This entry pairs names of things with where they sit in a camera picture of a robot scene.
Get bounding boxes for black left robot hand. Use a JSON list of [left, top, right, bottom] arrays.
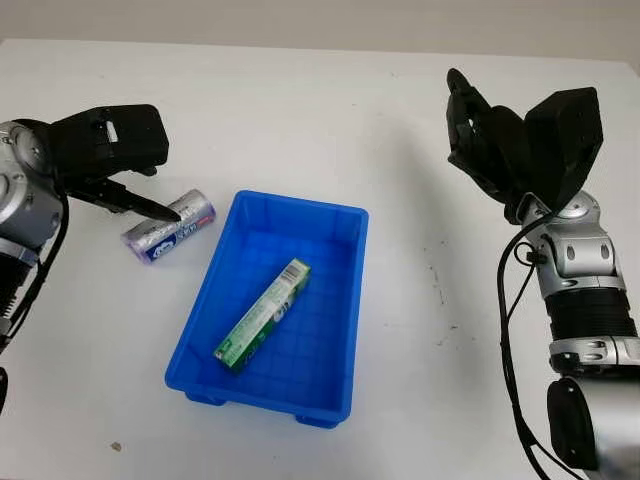
[[59, 167, 184, 224]]

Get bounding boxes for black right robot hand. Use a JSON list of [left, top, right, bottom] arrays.
[[445, 67, 540, 224]]

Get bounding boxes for silver purple roll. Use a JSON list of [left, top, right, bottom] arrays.
[[121, 188, 217, 265]]

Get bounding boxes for green white long box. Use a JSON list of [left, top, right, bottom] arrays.
[[213, 257, 312, 375]]

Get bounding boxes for blue plastic tray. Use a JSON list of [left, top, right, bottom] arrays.
[[163, 189, 371, 430]]

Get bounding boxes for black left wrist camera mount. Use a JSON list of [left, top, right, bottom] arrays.
[[47, 103, 170, 185]]

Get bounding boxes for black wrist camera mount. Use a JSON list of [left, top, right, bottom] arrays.
[[522, 87, 601, 217], [47, 103, 170, 185]]

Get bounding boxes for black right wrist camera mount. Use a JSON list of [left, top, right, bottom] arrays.
[[522, 87, 601, 217]]

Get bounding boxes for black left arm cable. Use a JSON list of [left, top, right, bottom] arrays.
[[0, 193, 71, 354]]

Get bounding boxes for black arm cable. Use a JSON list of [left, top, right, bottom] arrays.
[[0, 193, 71, 354], [498, 209, 569, 480]]

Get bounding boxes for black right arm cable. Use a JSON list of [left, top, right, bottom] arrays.
[[498, 209, 569, 480]]

